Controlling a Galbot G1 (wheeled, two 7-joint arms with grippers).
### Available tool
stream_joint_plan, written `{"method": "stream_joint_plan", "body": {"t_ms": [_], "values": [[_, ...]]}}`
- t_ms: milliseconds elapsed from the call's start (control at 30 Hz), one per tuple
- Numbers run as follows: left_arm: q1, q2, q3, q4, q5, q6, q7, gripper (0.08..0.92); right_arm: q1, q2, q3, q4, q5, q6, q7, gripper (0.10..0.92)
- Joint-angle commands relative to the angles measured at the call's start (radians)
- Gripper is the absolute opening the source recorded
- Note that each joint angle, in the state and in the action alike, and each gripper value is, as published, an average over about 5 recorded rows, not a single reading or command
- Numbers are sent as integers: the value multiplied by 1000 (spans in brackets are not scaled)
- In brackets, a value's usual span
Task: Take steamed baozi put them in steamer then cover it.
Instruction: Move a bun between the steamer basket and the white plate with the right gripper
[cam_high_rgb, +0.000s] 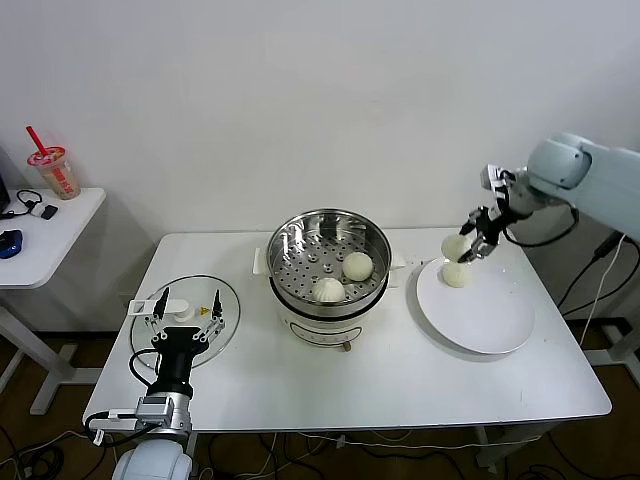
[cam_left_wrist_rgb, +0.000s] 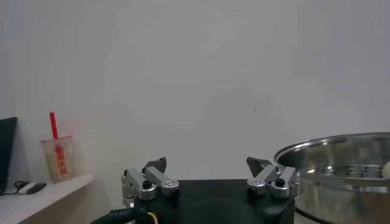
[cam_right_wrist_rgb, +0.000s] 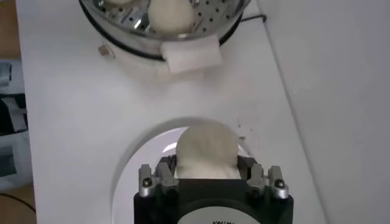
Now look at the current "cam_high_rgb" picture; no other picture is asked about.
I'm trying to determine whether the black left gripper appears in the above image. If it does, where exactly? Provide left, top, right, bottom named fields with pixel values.
left=142, top=287, right=226, bottom=398

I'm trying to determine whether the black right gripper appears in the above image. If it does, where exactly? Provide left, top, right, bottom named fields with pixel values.
left=456, top=204, right=507, bottom=264

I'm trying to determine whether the glass lid with white handle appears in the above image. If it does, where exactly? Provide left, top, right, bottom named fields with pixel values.
left=127, top=273, right=241, bottom=371

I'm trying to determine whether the white steamed baozi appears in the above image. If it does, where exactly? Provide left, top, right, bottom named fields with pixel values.
left=440, top=234, right=474, bottom=261
left=439, top=262, right=474, bottom=290
left=312, top=277, right=346, bottom=304
left=341, top=251, right=374, bottom=281

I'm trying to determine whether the white electric steamer pot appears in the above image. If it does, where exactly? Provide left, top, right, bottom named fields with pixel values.
left=252, top=241, right=406, bottom=357

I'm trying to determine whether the stainless steel steamer basket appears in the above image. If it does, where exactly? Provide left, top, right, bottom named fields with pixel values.
left=265, top=207, right=392, bottom=318

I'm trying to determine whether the white round plate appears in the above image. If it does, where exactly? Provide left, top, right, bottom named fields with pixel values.
left=407, top=253, right=537, bottom=362

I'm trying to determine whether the white side table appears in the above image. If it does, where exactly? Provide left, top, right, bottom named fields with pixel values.
left=0, top=187, right=109, bottom=416

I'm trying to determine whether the white desk with label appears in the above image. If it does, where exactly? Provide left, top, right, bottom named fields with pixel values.
left=582, top=319, right=640, bottom=382

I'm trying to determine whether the plastic bubble tea cup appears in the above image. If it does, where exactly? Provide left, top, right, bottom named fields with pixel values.
left=27, top=145, right=82, bottom=202

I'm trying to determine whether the red drinking straw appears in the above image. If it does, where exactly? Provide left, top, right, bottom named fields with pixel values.
left=25, top=125, right=51, bottom=157

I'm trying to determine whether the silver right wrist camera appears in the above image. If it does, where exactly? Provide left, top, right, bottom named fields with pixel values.
left=478, top=163, right=517, bottom=195

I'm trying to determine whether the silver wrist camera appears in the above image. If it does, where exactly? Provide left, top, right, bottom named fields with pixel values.
left=83, top=394, right=172, bottom=445
left=478, top=163, right=517, bottom=195

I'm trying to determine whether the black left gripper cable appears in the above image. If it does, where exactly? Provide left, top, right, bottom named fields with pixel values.
left=128, top=348, right=162, bottom=389

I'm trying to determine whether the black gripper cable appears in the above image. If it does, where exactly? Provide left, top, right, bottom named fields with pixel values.
left=128, top=348, right=162, bottom=389
left=502, top=207, right=581, bottom=247

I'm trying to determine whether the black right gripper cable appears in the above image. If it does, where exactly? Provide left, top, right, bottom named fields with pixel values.
left=502, top=207, right=581, bottom=247

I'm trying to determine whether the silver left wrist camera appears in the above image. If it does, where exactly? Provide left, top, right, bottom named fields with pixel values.
left=83, top=394, right=172, bottom=445

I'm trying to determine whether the black cable with adapter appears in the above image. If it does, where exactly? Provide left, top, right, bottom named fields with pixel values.
left=555, top=223, right=632, bottom=319

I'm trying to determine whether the white hanging cable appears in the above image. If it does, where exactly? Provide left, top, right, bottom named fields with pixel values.
left=578, top=232, right=629, bottom=351

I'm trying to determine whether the black cable with white plug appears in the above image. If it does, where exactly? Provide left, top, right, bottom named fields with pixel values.
left=0, top=188, right=47, bottom=221

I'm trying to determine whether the white floor cable with connector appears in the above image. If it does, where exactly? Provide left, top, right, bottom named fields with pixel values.
left=269, top=432, right=526, bottom=451

